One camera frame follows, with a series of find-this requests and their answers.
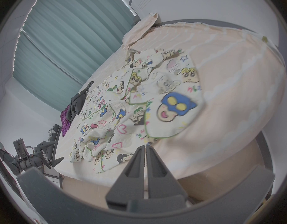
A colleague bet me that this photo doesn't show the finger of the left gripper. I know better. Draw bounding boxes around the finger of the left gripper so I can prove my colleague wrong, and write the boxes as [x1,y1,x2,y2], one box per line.
[50,156,65,169]
[42,141,58,153]

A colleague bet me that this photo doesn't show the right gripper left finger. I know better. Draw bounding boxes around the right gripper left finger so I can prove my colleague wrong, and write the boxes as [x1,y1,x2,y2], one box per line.
[106,146,146,210]

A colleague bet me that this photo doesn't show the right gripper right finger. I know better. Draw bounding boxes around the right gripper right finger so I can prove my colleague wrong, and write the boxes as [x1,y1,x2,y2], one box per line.
[146,145,189,202]

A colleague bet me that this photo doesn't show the white printed pyjama top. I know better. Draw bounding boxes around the white printed pyjama top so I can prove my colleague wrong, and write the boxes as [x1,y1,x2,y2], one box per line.
[69,48,206,175]

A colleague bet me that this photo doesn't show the bed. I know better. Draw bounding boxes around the bed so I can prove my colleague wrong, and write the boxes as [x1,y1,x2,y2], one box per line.
[54,0,287,184]

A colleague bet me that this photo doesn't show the purple garment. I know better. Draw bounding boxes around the purple garment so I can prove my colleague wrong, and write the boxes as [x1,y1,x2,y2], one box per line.
[60,103,72,138]

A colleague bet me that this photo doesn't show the black garment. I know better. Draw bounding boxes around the black garment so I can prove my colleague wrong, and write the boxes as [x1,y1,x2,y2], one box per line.
[70,81,95,123]

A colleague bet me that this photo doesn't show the blue-green curtain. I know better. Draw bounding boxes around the blue-green curtain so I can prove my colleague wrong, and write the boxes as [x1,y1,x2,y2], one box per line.
[12,0,137,111]

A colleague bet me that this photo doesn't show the pale pink pillow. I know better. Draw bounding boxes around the pale pink pillow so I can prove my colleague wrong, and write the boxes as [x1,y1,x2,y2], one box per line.
[122,13,158,49]

